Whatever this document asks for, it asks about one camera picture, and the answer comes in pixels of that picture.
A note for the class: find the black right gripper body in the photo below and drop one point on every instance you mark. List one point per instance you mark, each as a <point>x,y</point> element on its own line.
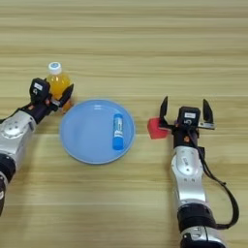
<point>184,135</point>

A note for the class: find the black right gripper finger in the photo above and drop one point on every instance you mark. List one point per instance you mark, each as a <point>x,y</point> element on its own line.
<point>208,111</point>
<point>164,111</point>

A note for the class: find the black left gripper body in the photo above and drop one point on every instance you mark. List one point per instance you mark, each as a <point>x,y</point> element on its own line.
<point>40,109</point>

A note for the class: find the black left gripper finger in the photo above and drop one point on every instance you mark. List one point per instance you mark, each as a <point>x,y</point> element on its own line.
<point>66,95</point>

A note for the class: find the orange juice bottle white cap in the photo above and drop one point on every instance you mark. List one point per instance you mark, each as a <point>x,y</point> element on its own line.
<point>58,84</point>

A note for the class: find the red cube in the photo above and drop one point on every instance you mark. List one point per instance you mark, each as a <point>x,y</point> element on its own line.
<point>154,130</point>

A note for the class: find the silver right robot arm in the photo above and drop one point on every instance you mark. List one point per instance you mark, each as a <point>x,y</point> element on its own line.
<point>189,180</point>

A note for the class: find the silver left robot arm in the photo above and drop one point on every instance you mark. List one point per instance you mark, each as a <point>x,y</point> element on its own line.
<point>14,135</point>

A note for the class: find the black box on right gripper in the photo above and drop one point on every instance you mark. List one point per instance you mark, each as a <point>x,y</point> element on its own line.
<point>189,115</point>

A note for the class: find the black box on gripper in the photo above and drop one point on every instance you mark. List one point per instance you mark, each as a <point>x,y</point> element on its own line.
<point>189,115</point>
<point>39,89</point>

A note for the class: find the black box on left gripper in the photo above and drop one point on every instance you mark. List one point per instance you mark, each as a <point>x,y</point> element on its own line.
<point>39,89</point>

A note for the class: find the light blue round plate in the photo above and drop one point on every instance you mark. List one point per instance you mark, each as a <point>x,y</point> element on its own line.
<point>90,132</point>

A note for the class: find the blue glue stick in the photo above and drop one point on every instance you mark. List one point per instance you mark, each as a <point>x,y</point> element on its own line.
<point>118,132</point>

